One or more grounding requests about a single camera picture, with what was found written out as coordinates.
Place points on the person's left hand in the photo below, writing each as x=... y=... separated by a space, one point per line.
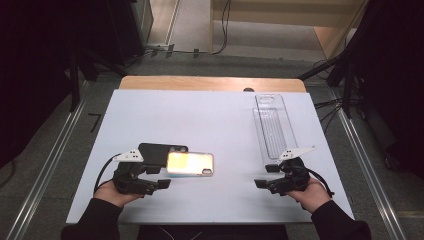
x=111 y=195

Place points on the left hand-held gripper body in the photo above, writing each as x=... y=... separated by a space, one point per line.
x=133 y=181

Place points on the smartphone with reflective back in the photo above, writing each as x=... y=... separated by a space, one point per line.
x=190 y=164

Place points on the dark cabinet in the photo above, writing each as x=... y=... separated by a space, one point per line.
x=130 y=30

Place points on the person's dark lap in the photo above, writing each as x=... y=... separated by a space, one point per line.
x=213 y=233

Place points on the clear plastic tray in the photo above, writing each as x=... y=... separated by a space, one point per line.
x=273 y=126

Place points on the white board sheet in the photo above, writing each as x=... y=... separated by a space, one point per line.
x=200 y=123

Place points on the black phone case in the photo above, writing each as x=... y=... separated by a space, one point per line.
x=156 y=153

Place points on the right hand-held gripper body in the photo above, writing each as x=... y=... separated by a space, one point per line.
x=293 y=178

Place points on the person's right hand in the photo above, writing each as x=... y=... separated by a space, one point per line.
x=313 y=198

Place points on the light wooden shelf unit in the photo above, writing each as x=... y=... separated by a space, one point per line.
x=286 y=13

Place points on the black metal stand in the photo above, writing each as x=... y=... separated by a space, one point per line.
x=74 y=83

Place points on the black tripod stand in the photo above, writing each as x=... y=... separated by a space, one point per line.
x=346 y=66

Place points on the wooden table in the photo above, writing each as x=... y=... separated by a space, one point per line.
x=206 y=83

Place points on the metal floor rail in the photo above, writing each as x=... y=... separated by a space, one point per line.
x=366 y=166
x=46 y=170

